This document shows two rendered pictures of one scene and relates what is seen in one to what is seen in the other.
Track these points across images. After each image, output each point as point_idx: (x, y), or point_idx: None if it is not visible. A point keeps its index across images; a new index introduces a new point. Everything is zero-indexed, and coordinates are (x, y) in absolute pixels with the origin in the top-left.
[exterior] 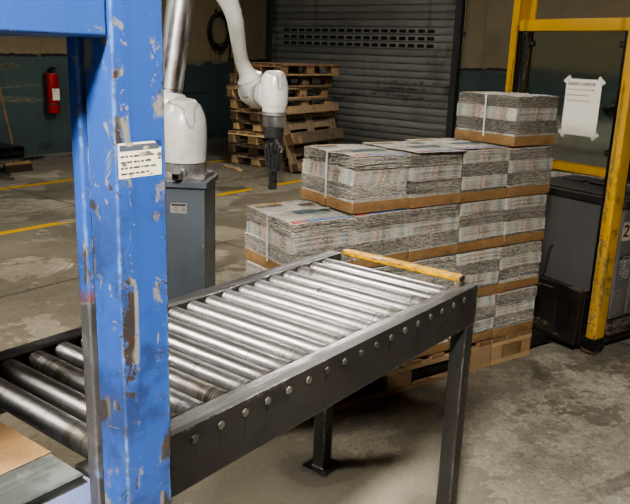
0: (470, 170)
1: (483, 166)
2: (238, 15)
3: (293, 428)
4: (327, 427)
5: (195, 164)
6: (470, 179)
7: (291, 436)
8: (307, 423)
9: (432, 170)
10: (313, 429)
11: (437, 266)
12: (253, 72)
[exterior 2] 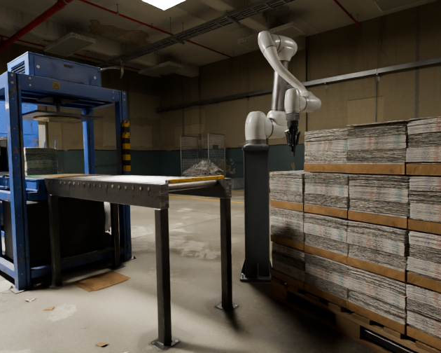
0: (418, 141)
1: (440, 136)
2: (274, 66)
3: (267, 298)
4: (222, 281)
5: (248, 140)
6: (418, 150)
7: (257, 298)
8: (275, 302)
9: (369, 141)
10: (268, 304)
11: (379, 234)
12: (301, 92)
